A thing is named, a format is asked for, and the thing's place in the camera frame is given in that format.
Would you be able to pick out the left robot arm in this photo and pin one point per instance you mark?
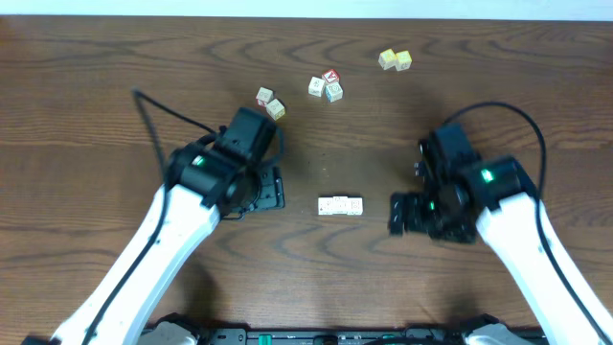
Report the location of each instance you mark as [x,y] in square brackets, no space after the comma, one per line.
[220,174]

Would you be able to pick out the yellow block right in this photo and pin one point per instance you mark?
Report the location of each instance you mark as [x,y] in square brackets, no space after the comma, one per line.
[403,60]

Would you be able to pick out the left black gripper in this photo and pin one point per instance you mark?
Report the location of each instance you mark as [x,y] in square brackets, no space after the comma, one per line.
[270,193]

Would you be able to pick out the white block yellow edge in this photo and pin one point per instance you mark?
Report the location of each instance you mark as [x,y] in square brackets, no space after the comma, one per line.
[275,109]

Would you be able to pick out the red letter block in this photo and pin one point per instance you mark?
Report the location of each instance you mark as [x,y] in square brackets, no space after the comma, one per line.
[331,76]

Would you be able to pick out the white block letter O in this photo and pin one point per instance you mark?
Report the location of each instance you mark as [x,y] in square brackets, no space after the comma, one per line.
[341,205]

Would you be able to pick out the white block near centre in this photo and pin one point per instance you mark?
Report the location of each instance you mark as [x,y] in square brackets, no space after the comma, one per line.
[316,87]

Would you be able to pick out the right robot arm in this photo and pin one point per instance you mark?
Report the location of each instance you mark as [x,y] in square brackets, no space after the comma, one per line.
[466,198]

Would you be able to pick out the white block letter A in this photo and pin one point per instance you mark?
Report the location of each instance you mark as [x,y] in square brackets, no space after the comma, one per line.
[325,206]

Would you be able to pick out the white block red edge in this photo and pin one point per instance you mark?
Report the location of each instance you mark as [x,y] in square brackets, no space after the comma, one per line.
[264,96]

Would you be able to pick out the yellow block left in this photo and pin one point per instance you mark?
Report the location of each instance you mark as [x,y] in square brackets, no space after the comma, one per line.
[387,59]

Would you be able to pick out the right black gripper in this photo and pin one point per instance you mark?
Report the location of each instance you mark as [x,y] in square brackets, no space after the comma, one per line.
[418,223]

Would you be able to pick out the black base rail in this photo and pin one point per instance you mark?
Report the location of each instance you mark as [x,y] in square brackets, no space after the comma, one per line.
[171,333]

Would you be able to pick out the white block with picture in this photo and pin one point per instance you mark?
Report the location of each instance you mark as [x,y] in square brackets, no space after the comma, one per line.
[355,206]

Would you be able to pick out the white block blue edge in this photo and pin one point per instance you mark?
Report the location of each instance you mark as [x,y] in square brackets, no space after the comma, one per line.
[334,91]

